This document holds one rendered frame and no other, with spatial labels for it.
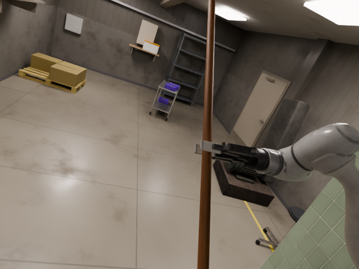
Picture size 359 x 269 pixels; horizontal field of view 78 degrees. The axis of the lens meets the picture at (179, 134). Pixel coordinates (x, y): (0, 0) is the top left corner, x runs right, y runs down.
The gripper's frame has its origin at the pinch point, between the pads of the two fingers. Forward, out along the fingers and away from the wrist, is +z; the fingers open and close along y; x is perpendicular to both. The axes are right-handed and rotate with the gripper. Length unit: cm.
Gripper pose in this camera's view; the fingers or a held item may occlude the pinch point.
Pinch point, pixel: (208, 148)
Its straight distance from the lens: 69.4
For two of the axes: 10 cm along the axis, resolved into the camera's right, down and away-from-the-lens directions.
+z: -9.2, -2.1, -3.4
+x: 0.7, -9.2, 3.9
